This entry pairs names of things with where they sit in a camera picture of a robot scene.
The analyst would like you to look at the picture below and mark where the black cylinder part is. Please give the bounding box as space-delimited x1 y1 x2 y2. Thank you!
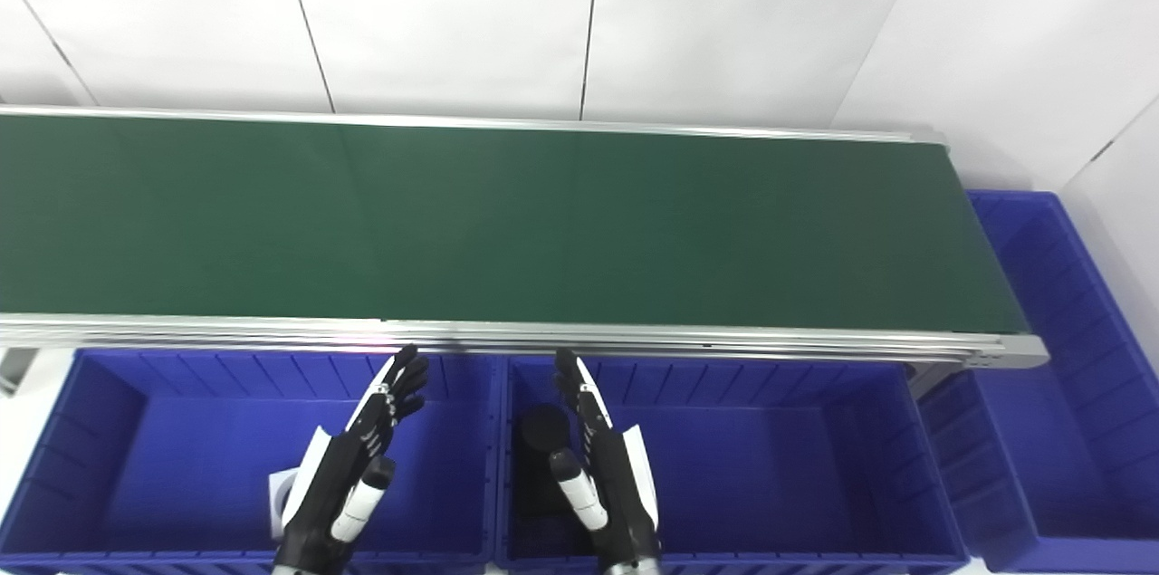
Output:
512 404 573 523

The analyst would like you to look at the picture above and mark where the white and black left hand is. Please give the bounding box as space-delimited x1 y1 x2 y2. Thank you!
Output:
272 344 432 575

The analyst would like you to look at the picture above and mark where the white and black right hand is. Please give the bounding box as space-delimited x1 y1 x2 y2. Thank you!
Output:
548 349 663 575

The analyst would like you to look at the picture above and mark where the blue plastic bin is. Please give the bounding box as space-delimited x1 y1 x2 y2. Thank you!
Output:
0 349 504 575
496 356 970 575
919 190 1159 574

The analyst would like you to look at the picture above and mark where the white square part with hole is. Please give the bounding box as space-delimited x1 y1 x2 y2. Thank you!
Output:
268 466 302 541

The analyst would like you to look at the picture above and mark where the green conveyor belt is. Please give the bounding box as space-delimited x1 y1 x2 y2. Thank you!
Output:
0 104 1051 370
0 113 1030 334

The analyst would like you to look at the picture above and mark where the aluminium conveyor leg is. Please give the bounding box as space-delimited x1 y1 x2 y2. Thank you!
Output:
0 347 39 398

